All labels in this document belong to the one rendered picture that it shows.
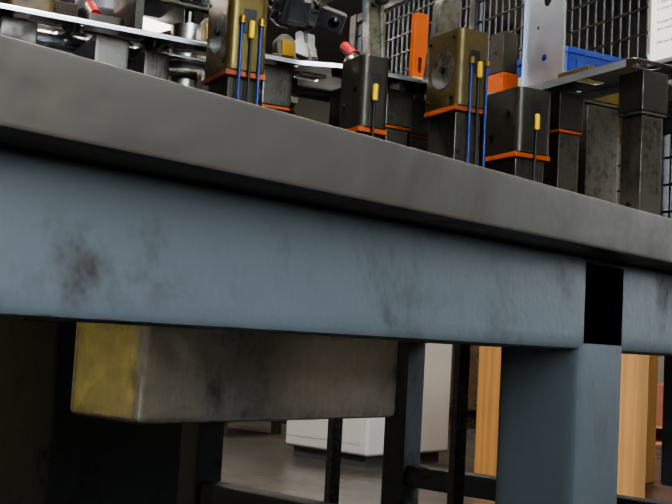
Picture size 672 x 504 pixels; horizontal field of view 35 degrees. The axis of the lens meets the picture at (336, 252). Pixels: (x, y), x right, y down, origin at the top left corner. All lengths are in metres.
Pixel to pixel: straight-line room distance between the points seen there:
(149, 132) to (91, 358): 0.46
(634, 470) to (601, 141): 2.75
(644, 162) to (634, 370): 2.91
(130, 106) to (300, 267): 0.18
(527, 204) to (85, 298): 0.35
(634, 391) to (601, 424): 3.50
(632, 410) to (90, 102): 4.05
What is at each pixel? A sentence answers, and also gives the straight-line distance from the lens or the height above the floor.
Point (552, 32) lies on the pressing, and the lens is 2.01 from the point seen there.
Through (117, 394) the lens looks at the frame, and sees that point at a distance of 0.92.
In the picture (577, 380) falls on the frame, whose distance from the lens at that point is 0.92.
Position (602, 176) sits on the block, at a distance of 1.86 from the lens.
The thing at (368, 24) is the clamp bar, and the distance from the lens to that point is 2.00.
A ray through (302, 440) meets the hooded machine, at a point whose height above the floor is 0.08.
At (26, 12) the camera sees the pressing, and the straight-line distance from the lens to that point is 1.51.
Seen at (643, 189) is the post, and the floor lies 0.81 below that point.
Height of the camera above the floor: 0.58
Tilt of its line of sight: 5 degrees up
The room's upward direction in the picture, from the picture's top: 3 degrees clockwise
